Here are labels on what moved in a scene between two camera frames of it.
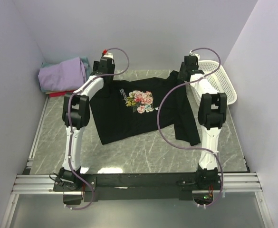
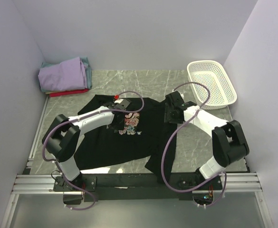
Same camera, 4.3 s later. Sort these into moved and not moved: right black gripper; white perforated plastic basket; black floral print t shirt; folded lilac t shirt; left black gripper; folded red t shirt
Moved: left black gripper; right black gripper; black floral print t shirt
Not moved: folded lilac t shirt; white perforated plastic basket; folded red t shirt
